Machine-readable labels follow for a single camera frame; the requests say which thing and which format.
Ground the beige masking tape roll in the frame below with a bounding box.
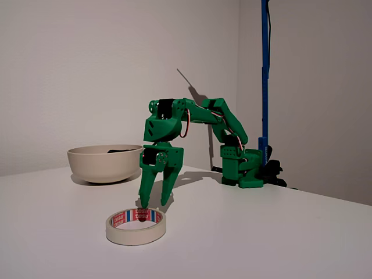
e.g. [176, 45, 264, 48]
[105, 206, 167, 246]

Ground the beige round bowl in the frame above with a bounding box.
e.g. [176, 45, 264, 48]
[67, 144, 145, 184]

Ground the large black table clamp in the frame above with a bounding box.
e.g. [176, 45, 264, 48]
[260, 145, 288, 188]

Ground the blue camera pole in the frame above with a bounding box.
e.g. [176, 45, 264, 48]
[257, 0, 273, 168]

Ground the black cable on pole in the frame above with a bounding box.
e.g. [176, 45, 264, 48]
[266, 0, 273, 137]

